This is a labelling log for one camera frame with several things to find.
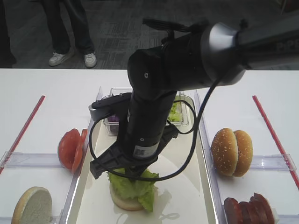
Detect tomato slice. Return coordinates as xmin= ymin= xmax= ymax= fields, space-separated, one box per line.
xmin=58 ymin=128 xmax=80 ymax=170
xmin=71 ymin=129 xmax=88 ymax=173

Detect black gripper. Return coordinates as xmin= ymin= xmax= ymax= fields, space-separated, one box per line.
xmin=90 ymin=91 xmax=178 ymax=182

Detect left tomato slice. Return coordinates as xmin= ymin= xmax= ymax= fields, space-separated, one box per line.
xmin=58 ymin=128 xmax=80 ymax=170

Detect clear plastic salad box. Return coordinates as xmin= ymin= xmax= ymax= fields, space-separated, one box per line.
xmin=103 ymin=88 xmax=189 ymax=136

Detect upper right clear holder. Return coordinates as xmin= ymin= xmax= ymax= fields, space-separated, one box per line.
xmin=249 ymin=154 xmax=297 ymax=171

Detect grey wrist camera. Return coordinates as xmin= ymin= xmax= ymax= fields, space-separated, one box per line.
xmin=89 ymin=92 xmax=131 ymax=122

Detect left clear vertical divider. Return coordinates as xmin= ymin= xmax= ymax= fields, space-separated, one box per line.
xmin=57 ymin=86 xmax=103 ymax=224

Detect lower right clear holder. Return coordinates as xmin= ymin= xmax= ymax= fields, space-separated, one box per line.
xmin=274 ymin=214 xmax=299 ymax=224

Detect clear holder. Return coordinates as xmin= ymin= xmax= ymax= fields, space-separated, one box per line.
xmin=50 ymin=210 xmax=63 ymax=224
xmin=249 ymin=154 xmax=297 ymax=171
xmin=0 ymin=152 xmax=63 ymax=168
xmin=274 ymin=214 xmax=299 ymax=224

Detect left white sneaker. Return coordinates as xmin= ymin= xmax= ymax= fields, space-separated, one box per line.
xmin=49 ymin=48 xmax=74 ymax=67

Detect rear meat patty slice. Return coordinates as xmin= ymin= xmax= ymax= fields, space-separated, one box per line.
xmin=249 ymin=193 xmax=275 ymax=224

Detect purple cabbage leaves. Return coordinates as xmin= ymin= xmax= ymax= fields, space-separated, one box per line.
xmin=107 ymin=115 xmax=119 ymax=136

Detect meat patty slice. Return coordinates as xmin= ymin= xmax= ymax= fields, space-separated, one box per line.
xmin=239 ymin=201 xmax=260 ymax=224
xmin=224 ymin=197 xmax=243 ymax=224
xmin=249 ymin=193 xmax=275 ymax=224

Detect left red straw rail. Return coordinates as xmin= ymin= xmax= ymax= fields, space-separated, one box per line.
xmin=0 ymin=95 xmax=46 ymax=173

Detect green lettuce pile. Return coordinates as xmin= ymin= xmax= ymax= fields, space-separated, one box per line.
xmin=168 ymin=102 xmax=183 ymax=122

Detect clear vertical divider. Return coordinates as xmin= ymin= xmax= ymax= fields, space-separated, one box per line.
xmin=57 ymin=86 xmax=103 ymax=224
xmin=193 ymin=87 xmax=228 ymax=224

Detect bottom bun on tray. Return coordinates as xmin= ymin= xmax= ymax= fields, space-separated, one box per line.
xmin=109 ymin=184 xmax=157 ymax=212

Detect front meat patty slice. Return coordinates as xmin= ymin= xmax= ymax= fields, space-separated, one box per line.
xmin=224 ymin=197 xmax=243 ymax=224

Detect sesame top bun left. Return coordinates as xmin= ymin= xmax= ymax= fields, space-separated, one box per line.
xmin=211 ymin=128 xmax=238 ymax=176

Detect standing person legs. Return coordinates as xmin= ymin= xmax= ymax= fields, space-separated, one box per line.
xmin=39 ymin=0 xmax=95 ymax=55

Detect right white sneaker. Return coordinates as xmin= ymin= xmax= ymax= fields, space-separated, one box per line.
xmin=84 ymin=53 xmax=97 ymax=68

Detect upper left clear holder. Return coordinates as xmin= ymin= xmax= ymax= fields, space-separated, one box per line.
xmin=0 ymin=152 xmax=63 ymax=168

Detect lower left clear holder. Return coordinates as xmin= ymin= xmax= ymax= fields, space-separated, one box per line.
xmin=50 ymin=210 xmax=63 ymax=224

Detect red straw rail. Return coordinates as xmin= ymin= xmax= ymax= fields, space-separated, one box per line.
xmin=0 ymin=95 xmax=46 ymax=173
xmin=252 ymin=95 xmax=299 ymax=188

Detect right clear vertical divider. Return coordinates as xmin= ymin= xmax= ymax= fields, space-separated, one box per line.
xmin=193 ymin=87 xmax=228 ymax=224

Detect sesame bun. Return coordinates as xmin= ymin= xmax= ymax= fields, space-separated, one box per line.
xmin=233 ymin=130 xmax=253 ymax=177
xmin=211 ymin=128 xmax=238 ymax=176

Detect cream metal serving tray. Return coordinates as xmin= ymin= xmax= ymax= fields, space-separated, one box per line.
xmin=66 ymin=95 xmax=222 ymax=224

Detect sesame top bun right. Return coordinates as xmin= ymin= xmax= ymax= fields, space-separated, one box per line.
xmin=233 ymin=130 xmax=253 ymax=177

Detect right tomato slice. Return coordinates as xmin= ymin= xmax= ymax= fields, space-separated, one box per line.
xmin=71 ymin=129 xmax=88 ymax=173

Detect white sneaker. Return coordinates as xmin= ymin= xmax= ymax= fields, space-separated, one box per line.
xmin=49 ymin=48 xmax=74 ymax=67
xmin=84 ymin=53 xmax=97 ymax=68

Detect right red straw rail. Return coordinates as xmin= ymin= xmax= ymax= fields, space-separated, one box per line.
xmin=252 ymin=95 xmax=299 ymax=188

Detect standing bun half left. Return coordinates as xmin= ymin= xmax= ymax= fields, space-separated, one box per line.
xmin=11 ymin=186 xmax=52 ymax=224

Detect middle meat patty slice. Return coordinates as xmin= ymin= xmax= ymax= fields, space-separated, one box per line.
xmin=239 ymin=201 xmax=260 ymax=224

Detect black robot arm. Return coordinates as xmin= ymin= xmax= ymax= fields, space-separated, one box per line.
xmin=89 ymin=14 xmax=299 ymax=180

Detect green lettuce leaf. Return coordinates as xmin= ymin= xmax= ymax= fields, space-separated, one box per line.
xmin=107 ymin=172 xmax=155 ymax=199

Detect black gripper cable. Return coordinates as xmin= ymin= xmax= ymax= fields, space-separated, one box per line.
xmin=88 ymin=67 xmax=243 ymax=183

